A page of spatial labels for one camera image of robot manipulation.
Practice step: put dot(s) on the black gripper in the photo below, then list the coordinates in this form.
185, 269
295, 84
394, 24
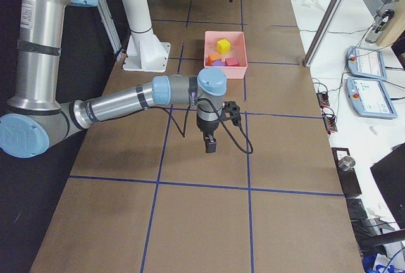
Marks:
205, 126

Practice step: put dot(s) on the yellow foam block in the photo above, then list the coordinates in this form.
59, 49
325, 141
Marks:
223, 46

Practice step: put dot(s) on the orange foam block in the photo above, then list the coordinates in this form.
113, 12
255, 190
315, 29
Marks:
212, 57

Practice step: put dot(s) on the pink foam block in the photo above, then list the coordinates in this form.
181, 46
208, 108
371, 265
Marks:
231, 62

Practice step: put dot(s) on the purple foam block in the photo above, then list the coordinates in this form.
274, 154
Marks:
218, 63

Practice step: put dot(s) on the pink plastic bin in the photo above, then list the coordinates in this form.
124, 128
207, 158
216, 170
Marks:
238, 50

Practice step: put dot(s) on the orange connector box near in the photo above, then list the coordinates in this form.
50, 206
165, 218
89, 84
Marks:
330, 122

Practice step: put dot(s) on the orange connector box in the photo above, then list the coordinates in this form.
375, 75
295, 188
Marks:
323, 99
330, 122

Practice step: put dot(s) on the orange connector box far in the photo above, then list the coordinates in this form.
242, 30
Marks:
323, 99

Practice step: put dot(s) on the metal cylinder weight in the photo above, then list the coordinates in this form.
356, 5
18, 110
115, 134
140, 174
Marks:
346, 163

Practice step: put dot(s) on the far teach pendant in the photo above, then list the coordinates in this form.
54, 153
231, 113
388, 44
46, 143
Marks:
364, 62

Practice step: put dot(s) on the teach pendant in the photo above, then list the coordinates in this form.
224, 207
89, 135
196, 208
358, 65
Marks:
364, 62
369, 98

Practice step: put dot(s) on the near teach pendant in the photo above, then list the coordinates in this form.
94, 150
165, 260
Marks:
369, 98

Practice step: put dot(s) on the black monitor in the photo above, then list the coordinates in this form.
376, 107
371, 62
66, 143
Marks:
388, 174

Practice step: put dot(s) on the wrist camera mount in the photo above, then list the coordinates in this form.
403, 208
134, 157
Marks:
231, 111

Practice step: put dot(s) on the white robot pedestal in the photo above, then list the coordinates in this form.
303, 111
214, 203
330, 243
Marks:
145, 52

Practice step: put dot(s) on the aluminium frame post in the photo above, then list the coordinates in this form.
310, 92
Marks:
321, 32

